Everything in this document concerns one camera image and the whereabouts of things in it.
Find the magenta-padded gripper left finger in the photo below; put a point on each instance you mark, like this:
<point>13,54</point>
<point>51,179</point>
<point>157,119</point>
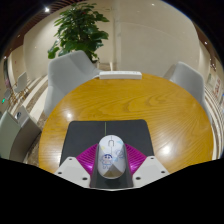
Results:
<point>77,167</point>

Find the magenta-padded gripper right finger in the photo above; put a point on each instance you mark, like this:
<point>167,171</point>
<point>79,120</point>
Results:
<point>144,167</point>

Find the white cartoon-print computer mouse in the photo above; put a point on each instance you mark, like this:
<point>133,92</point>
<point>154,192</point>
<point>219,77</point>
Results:
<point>112,156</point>

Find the black green-lined mouse pad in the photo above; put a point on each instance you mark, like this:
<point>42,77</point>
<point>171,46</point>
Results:
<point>83,136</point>

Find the white power strip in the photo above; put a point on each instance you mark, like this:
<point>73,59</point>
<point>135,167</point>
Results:
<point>120,75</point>

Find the green potted plant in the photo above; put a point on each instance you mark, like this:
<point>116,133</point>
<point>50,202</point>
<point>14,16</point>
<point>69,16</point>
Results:
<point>79,30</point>

